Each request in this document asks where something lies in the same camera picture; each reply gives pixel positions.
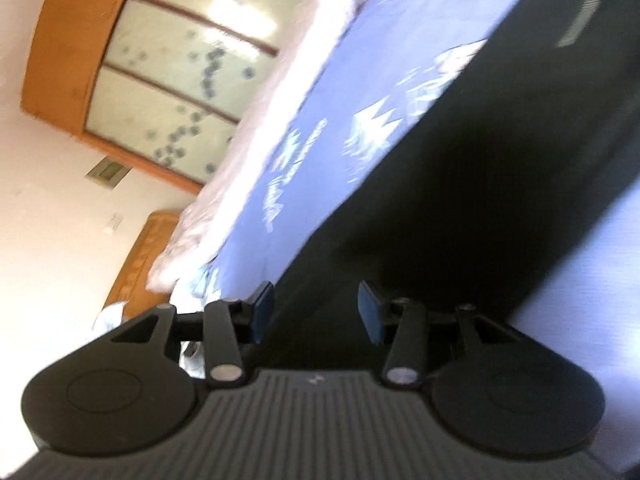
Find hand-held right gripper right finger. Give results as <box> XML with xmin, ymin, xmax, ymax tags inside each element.
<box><xmin>357</xmin><ymin>280</ymin><xmax>522</xmax><ymax>391</ymax></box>

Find wall switch panel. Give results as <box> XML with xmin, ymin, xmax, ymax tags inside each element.
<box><xmin>86</xmin><ymin>156</ymin><xmax>132</xmax><ymax>190</ymax></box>

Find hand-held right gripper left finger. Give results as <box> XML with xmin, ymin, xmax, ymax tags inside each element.
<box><xmin>110</xmin><ymin>281</ymin><xmax>276</xmax><ymax>391</ymax></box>

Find black pants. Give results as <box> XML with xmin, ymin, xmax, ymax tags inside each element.
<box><xmin>254</xmin><ymin>0</ymin><xmax>640</xmax><ymax>377</ymax></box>

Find blue printed bedsheet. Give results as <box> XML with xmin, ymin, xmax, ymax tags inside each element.
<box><xmin>169</xmin><ymin>0</ymin><xmax>640</xmax><ymax>480</ymax></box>

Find white crumpled cloth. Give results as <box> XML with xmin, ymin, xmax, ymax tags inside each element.
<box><xmin>91</xmin><ymin>301</ymin><xmax>128</xmax><ymax>333</ymax></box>

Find wooden wardrobe with frosted doors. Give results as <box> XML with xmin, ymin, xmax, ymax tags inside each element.
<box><xmin>20</xmin><ymin>0</ymin><xmax>322</xmax><ymax>197</ymax></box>

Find wooden headboard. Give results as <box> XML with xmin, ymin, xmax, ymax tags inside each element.
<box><xmin>102</xmin><ymin>210</ymin><xmax>182</xmax><ymax>323</ymax></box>

